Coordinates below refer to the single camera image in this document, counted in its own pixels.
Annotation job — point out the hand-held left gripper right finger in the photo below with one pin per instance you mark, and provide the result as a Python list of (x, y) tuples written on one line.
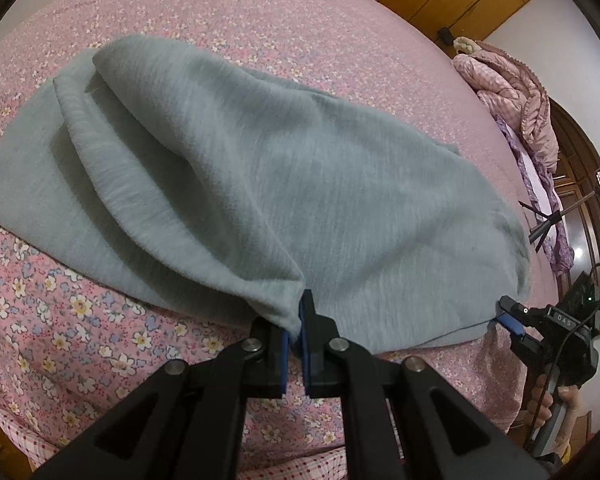
[(306, 355)]

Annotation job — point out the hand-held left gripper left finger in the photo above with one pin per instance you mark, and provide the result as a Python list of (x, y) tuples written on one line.
[(283, 360)]

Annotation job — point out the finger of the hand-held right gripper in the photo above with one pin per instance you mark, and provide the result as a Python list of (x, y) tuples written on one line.
[(511, 325), (520, 309)]

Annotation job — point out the grey pants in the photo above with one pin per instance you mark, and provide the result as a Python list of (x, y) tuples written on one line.
[(280, 160)]

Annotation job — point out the person's right hand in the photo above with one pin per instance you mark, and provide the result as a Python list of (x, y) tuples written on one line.
[(541, 400)]

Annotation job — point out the black tripod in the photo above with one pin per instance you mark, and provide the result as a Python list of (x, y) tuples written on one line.
[(545, 225)]

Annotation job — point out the purple cloth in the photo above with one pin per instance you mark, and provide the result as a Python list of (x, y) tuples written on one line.
[(547, 200)]

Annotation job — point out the wooden headboard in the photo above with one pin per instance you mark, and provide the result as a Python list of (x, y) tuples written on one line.
[(585, 170)]

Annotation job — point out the pink quilt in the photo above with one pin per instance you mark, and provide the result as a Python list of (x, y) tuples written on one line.
[(510, 85)]

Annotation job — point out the plush toy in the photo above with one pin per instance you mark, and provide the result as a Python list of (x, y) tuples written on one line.
[(465, 44)]

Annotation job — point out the pink checked bed sheet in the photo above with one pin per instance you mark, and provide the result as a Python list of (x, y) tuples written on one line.
[(20, 440)]

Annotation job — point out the small black device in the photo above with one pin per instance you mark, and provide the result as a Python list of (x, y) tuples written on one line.
[(446, 35)]

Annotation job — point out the pink floral bed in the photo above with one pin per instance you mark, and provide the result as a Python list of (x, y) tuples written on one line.
[(330, 35)]

